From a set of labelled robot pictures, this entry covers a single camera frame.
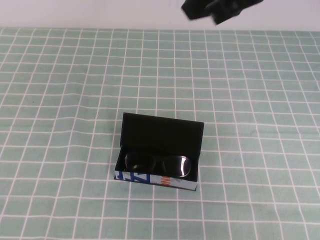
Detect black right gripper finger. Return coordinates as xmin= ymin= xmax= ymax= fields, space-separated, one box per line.
xmin=180 ymin=0 xmax=219 ymax=21
xmin=211 ymin=0 xmax=264 ymax=26

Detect black printed glasses case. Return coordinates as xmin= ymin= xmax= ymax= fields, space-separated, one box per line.
xmin=114 ymin=112 xmax=205 ymax=193

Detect black framed glasses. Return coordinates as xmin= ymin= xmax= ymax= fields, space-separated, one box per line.
xmin=124 ymin=150 xmax=194 ymax=180

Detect green white-checked tablecloth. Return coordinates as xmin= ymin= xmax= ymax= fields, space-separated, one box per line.
xmin=0 ymin=27 xmax=320 ymax=240

